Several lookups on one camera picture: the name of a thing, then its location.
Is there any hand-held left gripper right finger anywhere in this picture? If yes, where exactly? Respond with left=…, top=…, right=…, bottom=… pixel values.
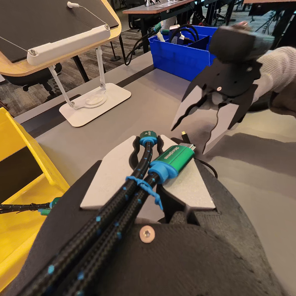
left=156, top=134, right=217, bottom=223

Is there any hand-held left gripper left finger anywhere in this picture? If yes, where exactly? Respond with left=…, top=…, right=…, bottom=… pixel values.
left=79, top=135, right=142, bottom=210

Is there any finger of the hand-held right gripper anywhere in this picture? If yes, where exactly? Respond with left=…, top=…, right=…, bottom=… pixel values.
left=202, top=104, right=240, bottom=155
left=170, top=84, right=208, bottom=133

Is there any black usb hub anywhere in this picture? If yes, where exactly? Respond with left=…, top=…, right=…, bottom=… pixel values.
left=171, top=130, right=219, bottom=179

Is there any yellow plastic bin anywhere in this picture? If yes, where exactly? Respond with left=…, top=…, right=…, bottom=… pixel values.
left=0, top=107, right=71, bottom=286

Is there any person's right hand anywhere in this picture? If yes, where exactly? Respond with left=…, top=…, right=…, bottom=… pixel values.
left=254, top=46, right=296, bottom=93

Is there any blue twist tie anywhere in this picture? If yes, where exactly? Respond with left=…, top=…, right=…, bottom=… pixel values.
left=125, top=175, right=164, bottom=210

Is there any blue plastic bin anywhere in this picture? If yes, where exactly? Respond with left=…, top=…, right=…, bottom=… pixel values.
left=148, top=25, right=219, bottom=82

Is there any wooden top table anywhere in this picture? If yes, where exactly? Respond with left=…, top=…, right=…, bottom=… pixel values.
left=123, top=0, right=245, bottom=55

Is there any wooden book stand white base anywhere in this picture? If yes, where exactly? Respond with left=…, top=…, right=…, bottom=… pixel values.
left=0, top=0, right=132, bottom=128

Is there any black cable with black plug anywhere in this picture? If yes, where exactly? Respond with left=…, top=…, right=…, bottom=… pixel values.
left=169, top=24, right=200, bottom=45

